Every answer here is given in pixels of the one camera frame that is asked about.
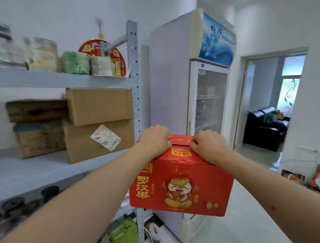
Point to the bright green packet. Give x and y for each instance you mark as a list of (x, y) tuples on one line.
[(125, 231)]

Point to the group of clear glass cups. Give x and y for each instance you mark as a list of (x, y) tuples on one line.
[(15, 207)]

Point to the wide clear-taped cardboard box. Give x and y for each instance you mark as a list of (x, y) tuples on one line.
[(80, 145)]

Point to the small cardboard box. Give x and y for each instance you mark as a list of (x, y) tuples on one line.
[(100, 106)]

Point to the grey metal shelves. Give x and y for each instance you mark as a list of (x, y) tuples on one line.
[(62, 80)]

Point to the printed-tape brown parcel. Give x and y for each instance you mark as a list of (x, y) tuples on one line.
[(37, 110)]

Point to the green patterned tea packet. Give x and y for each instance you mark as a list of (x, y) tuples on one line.
[(75, 63)]

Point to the black leather sofa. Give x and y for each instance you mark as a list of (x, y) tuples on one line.
[(265, 132)]

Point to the labelled clear plastic jar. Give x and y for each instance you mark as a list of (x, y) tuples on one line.
[(42, 55)]

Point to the small dark crate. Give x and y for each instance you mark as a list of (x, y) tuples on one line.
[(292, 177)]

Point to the white display fridge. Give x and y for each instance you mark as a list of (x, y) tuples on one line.
[(170, 87)]

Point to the long taped cardboard box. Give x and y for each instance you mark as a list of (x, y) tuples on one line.
[(40, 140)]

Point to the red knot ornament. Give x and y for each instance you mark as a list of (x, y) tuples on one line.
[(118, 62)]

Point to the person's left hand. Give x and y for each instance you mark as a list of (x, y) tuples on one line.
[(155, 141)]

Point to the person's left forearm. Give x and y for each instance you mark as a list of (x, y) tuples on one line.
[(75, 200)]

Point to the ribbed clear plastic jar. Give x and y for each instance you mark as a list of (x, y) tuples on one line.
[(11, 55)]

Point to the person's right hand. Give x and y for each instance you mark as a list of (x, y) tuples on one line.
[(212, 147)]

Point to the brown fur-lined boot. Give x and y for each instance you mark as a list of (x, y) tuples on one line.
[(155, 231)]

